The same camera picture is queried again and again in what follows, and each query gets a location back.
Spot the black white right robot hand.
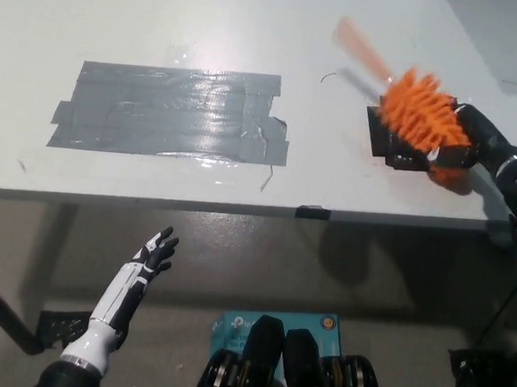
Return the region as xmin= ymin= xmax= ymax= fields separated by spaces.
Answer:
xmin=424 ymin=98 xmax=517 ymax=180

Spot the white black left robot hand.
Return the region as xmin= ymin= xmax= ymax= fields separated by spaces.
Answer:
xmin=58 ymin=218 xmax=181 ymax=383

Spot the orange fluffy duster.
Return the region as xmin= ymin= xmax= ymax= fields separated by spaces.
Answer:
xmin=322 ymin=15 xmax=487 ymax=197

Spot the black tape square patch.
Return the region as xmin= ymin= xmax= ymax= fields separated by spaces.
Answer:
xmin=361 ymin=104 xmax=437 ymax=175

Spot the black metal table leg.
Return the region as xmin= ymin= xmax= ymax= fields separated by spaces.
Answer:
xmin=0 ymin=260 xmax=50 ymax=357

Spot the teal router cardboard box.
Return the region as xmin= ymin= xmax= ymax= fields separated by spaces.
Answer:
xmin=205 ymin=305 xmax=346 ymax=381

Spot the thin black cable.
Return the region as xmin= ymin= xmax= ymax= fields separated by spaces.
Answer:
xmin=443 ymin=257 xmax=517 ymax=387

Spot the grey duct tape patch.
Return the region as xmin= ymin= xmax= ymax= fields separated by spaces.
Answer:
xmin=46 ymin=56 xmax=296 ymax=168

